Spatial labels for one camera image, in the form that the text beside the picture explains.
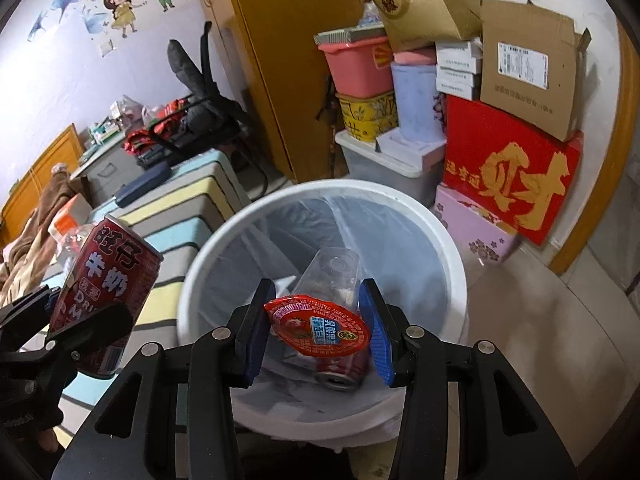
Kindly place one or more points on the clear plastic cup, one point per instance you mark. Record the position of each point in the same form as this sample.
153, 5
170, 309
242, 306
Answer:
332, 276

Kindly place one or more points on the red gift box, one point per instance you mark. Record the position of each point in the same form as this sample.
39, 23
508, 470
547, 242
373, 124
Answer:
511, 168

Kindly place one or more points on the wooden headboard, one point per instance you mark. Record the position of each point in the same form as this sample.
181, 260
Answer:
66, 148

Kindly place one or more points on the red cartoon drink can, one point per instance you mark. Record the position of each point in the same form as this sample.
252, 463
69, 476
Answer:
342, 369

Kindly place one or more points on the brown blanket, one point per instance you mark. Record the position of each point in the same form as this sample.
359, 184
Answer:
32, 252

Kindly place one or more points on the items on cabinet top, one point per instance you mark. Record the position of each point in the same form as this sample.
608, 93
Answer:
121, 115

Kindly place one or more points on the orange white tissue box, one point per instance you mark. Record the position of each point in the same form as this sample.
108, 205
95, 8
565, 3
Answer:
72, 215

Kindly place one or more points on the lavender cylinder container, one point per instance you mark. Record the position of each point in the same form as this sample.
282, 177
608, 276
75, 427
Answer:
419, 104

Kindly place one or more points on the grey drawer cabinet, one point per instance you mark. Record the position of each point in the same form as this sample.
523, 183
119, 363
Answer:
107, 171

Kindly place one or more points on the wooden wardrobe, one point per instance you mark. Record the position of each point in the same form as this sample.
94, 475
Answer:
275, 69

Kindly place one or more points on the pink floral box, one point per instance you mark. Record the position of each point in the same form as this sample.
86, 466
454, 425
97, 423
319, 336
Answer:
473, 228

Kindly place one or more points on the clear cola plastic bottle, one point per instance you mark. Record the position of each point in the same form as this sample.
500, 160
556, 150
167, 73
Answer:
70, 246

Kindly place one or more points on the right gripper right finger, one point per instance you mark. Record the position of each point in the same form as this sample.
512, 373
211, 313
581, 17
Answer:
503, 433

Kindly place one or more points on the dark blue glasses case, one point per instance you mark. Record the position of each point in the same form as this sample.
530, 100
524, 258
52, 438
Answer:
143, 184

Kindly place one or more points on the red plaid bag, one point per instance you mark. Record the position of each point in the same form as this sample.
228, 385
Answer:
164, 122

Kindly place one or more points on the white small boxes stack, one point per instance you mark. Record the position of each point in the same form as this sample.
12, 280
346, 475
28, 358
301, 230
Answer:
459, 68

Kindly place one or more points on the black office chair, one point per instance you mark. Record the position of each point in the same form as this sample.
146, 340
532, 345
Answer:
212, 120

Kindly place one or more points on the grey storage box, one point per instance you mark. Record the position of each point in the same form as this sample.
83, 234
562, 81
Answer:
364, 163

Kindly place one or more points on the red milk drink can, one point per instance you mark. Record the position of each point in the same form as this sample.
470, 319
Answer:
115, 264

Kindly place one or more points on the brown cardboard box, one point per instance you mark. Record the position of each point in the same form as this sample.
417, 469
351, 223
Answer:
534, 65

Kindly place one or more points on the yellow printed box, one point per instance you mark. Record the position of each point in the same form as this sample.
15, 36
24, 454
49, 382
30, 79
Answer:
366, 119

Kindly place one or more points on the pink plastic bin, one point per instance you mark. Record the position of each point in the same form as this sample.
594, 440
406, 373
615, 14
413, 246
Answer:
360, 69

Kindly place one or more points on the white trash bin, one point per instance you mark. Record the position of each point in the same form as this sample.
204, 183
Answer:
322, 239

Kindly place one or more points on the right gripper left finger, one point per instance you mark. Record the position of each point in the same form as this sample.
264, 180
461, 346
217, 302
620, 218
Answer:
131, 432

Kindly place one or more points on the striped bed sheet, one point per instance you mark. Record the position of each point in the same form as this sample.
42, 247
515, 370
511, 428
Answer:
177, 218

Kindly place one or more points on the red lidded jelly cup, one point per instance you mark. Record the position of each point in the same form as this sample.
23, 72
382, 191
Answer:
317, 328

